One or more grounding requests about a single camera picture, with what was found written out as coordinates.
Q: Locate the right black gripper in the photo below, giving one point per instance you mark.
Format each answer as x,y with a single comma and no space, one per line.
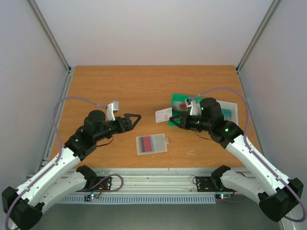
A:
185,120

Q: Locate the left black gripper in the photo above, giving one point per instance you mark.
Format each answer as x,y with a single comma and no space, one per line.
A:
128,122

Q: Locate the translucent grey card holder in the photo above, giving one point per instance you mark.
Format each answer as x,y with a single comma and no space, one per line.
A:
158,142

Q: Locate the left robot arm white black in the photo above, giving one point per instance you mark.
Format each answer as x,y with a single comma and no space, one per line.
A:
24,206

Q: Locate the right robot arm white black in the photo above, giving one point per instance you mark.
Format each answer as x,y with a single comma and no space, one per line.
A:
274,192

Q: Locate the card with red circles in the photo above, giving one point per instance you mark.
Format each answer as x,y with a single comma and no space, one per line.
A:
179,106

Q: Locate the red card black stripe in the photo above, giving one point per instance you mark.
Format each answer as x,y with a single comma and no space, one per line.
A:
146,144

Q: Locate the teal VIP card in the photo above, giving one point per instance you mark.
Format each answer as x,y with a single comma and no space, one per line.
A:
227,113

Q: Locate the green left bin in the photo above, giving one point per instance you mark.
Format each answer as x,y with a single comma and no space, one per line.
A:
181,98

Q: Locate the white right bin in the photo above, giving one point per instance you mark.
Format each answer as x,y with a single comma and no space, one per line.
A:
233,107

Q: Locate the right small circuit board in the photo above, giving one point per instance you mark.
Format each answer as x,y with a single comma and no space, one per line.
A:
224,196

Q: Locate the small circuit board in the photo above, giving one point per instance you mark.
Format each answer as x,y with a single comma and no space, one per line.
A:
92,197
224,196

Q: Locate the left small circuit board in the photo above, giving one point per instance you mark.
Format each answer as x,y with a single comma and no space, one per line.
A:
92,197

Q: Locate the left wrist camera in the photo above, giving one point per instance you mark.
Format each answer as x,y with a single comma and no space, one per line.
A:
111,109

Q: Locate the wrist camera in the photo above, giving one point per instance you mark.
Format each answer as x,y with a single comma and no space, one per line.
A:
111,109
192,106

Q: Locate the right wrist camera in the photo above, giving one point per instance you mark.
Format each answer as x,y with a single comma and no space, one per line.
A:
192,106

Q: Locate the aluminium front rail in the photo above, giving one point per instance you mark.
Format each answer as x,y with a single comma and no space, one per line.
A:
156,180

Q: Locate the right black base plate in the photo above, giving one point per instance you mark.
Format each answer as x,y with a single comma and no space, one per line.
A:
205,184

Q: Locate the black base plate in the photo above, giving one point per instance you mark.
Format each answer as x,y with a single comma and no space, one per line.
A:
205,184
100,184

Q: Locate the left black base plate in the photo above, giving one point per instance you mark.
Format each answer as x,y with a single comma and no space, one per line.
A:
100,184

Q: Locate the left aluminium frame post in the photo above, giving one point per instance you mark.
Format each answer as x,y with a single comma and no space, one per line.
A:
37,12

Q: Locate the aluminium frame post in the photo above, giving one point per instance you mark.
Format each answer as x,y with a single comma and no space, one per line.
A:
37,12
258,33

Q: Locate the grey slotted cable duct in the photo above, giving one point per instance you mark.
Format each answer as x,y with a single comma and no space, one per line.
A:
109,199

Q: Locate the right aluminium frame post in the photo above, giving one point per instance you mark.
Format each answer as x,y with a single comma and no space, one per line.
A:
258,33

